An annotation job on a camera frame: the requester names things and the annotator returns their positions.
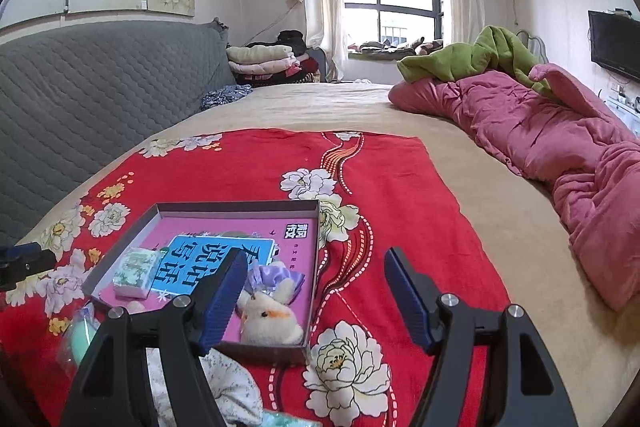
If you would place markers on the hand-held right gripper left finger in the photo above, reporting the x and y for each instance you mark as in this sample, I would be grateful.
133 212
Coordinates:
222 302

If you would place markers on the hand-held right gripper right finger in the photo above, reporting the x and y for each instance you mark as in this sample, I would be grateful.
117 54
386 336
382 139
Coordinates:
405 302

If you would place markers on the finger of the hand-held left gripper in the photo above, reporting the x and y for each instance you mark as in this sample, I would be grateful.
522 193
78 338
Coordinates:
25 266

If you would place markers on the plush rabbit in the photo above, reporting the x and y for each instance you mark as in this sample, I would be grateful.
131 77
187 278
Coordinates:
270 314

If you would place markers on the white floral cloth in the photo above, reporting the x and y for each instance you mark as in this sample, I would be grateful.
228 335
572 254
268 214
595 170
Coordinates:
230 387

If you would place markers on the peach makeup sponge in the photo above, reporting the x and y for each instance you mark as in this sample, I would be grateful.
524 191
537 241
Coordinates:
136 307

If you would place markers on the green sponge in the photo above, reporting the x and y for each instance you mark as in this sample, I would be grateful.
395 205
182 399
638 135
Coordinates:
80 337

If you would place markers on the green white tissue pack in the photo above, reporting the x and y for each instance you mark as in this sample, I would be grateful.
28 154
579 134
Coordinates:
135 269

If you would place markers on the shallow cardboard box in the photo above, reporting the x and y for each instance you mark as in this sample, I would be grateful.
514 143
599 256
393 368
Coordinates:
225 207

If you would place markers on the blue booklet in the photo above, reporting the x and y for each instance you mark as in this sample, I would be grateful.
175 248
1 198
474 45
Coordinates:
195 252

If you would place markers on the pink book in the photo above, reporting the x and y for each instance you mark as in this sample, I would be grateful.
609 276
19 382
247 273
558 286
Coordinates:
240 224

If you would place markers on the red floral blanket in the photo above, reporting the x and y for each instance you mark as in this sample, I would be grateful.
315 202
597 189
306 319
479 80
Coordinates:
390 172

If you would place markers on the grey quilted headboard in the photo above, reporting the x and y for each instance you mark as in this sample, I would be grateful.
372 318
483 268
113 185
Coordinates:
100 97

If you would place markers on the blue patterned cloth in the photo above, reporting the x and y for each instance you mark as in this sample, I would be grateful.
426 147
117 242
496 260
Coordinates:
225 97

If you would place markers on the pink quilt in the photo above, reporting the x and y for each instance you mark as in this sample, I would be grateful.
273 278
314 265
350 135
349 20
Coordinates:
525 122

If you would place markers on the pink folded blanket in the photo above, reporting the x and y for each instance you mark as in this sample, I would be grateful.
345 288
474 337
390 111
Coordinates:
265 68

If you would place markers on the green blanket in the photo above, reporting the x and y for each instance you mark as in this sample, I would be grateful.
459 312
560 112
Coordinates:
450 62

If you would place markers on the dark clothes pile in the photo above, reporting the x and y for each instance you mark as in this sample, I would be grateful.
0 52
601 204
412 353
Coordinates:
305 69

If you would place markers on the cream folded blanket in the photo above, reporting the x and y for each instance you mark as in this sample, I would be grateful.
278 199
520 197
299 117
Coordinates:
255 54

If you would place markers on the black bag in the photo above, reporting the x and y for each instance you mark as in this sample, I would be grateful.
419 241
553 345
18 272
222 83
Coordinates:
292 39

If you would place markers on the white metal chair back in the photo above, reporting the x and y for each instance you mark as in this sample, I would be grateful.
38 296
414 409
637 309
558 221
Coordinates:
535 42

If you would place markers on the white tv cabinet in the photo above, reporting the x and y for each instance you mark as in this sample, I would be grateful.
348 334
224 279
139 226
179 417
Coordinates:
625 99

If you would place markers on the black television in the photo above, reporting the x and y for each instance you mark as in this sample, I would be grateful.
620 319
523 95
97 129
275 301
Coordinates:
615 42

